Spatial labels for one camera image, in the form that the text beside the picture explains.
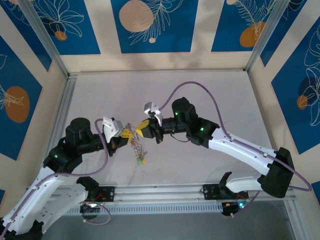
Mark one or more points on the key with red tag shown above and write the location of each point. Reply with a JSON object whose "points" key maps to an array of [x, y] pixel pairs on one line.
{"points": [[132, 144]]}

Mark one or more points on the large metal keyring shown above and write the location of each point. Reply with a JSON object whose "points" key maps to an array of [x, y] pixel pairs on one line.
{"points": [[137, 147]]}

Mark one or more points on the key with green tag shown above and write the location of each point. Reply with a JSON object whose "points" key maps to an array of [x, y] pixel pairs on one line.
{"points": [[138, 162]]}

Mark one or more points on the key with yellow tag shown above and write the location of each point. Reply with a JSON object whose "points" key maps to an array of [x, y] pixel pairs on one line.
{"points": [[144, 162]]}

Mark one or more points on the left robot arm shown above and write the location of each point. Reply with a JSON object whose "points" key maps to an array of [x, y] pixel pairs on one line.
{"points": [[37, 195]]}

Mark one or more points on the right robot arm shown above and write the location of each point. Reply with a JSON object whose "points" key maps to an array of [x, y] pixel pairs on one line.
{"points": [[237, 147]]}

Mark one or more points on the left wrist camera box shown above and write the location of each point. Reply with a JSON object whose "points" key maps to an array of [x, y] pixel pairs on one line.
{"points": [[112, 128]]}

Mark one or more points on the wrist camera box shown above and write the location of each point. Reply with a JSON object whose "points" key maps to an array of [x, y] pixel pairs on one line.
{"points": [[151, 106], [112, 128]]}

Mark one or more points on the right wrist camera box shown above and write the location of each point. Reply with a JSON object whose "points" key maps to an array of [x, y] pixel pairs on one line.
{"points": [[151, 106]]}

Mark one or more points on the aluminium side rail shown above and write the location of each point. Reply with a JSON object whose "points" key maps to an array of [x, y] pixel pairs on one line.
{"points": [[67, 100]]}

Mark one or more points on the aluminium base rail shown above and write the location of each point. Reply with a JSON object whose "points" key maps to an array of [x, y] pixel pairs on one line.
{"points": [[160, 192]]}

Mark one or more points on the aluminium frame post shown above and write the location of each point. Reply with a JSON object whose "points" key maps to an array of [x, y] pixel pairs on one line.
{"points": [[265, 35], [42, 35], [291, 220]]}

